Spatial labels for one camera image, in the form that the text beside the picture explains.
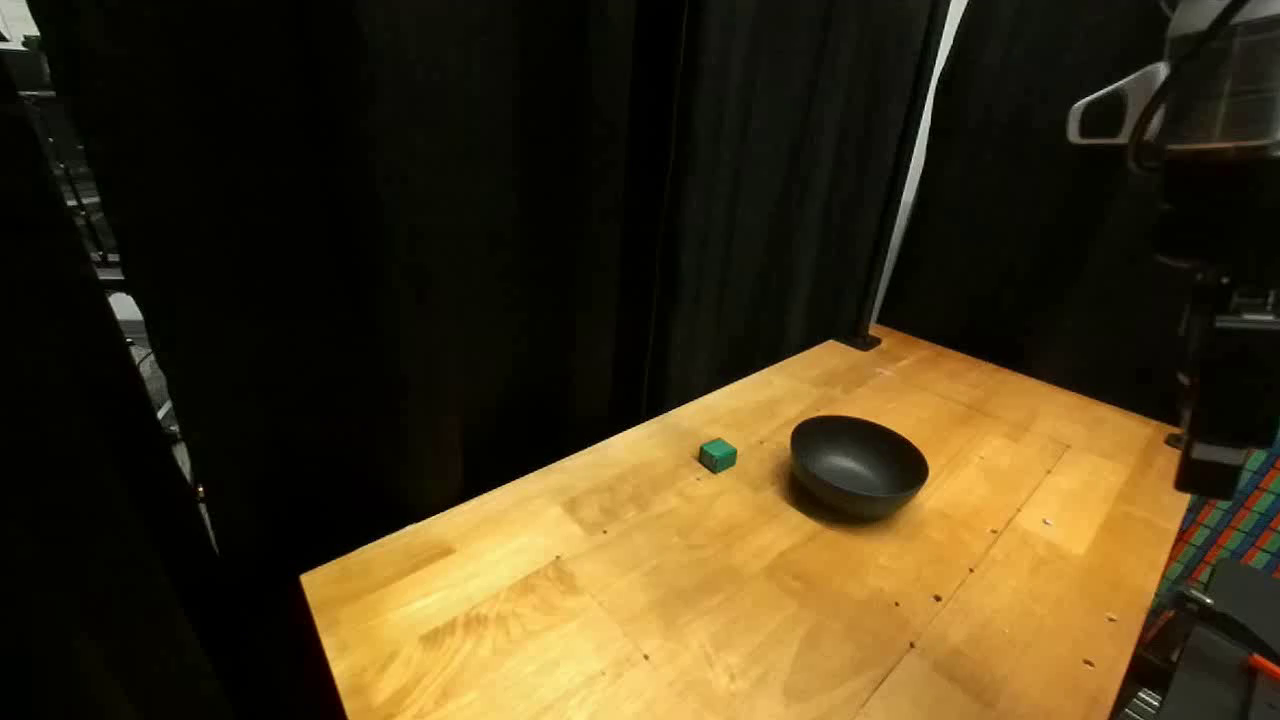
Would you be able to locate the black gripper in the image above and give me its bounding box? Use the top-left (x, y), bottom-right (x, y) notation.
top-left (1171, 301), bottom-right (1280, 504)

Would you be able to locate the black bowl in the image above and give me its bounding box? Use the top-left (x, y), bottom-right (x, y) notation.
top-left (789, 411), bottom-right (930, 526)

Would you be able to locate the colourful checkered cloth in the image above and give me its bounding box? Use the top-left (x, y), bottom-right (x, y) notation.
top-left (1154, 444), bottom-right (1280, 610)

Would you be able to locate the white vertical pole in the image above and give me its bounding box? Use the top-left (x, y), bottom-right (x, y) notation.
top-left (862, 0), bottom-right (974, 338)

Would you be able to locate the black curtain backdrop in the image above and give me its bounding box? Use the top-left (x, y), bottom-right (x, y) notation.
top-left (0, 0), bottom-right (1202, 720)

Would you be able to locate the grey shelving behind curtain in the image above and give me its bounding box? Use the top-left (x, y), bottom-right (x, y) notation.
top-left (0, 0), bottom-right (222, 556)

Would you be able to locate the black equipment with orange cable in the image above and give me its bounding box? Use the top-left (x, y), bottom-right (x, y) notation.
top-left (1107, 556), bottom-right (1280, 720)

